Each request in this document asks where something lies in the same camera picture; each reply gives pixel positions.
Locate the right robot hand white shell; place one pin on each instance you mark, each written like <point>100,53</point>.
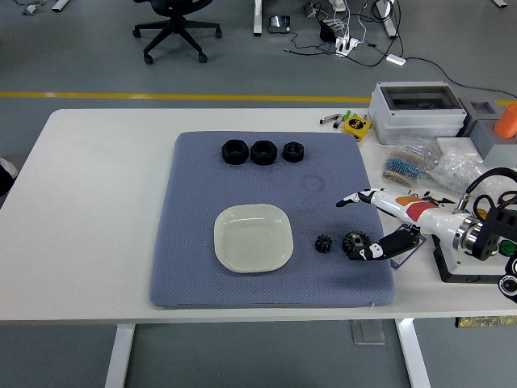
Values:
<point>428,214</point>

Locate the large black gear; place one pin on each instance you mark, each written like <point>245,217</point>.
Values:
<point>353,241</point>

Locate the small black gear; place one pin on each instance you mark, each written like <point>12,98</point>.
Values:
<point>323,244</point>

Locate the white flat box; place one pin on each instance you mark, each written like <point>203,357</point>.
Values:
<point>456,144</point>

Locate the small black hex nut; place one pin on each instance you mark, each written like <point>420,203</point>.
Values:
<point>293,152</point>

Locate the large black hex nut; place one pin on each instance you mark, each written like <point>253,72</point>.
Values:
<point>263,153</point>
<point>234,153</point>

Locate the purple-edged label card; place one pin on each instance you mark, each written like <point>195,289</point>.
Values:
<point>404,260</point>

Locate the bag of clear parts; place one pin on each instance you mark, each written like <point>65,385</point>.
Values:
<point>456,169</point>

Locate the bag of blue resistors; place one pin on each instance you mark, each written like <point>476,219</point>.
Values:
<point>404,165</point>

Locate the grey block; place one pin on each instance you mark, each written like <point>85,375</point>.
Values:
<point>498,149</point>

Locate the yellow tape measure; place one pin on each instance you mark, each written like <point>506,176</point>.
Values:
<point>356,126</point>

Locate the grey square holder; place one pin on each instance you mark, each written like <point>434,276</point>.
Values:
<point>482,109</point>

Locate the yellow label strip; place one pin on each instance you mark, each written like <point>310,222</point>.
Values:
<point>484,322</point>

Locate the orange cylinder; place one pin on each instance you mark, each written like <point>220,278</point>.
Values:
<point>507,121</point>

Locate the green marker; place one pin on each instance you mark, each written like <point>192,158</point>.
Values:
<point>348,114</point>

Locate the white marker black tip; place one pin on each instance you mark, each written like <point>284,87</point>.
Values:
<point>337,123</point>

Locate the grey floor plate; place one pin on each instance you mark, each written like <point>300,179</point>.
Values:
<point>367,332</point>

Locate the black and silver marker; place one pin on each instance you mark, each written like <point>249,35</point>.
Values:
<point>329,119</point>

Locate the white table leg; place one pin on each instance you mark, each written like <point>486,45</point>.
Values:
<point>414,355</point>
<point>119,355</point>

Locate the white power adapter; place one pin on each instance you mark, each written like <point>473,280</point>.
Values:
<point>396,60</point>

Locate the white square plate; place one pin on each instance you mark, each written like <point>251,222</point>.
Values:
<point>252,238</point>

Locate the white power strip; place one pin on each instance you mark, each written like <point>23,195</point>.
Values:
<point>347,45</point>

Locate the white desk leg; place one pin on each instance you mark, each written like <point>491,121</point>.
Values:
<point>387,20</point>
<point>258,18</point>

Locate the black power brick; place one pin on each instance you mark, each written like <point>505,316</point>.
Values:
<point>328,31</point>

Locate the person's shoe white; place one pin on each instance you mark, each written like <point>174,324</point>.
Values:
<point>338,4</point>

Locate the blue-grey quilted mat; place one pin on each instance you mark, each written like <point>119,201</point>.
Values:
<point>194,242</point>

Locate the black desk phone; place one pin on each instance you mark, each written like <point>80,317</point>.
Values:
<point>279,24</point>

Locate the black office chair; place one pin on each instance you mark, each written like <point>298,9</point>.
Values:
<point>177,24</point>

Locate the person's shoe dark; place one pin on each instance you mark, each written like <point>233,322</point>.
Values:
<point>6,174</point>

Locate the grey electrical enclosure box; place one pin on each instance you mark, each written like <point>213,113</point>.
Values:
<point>416,117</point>

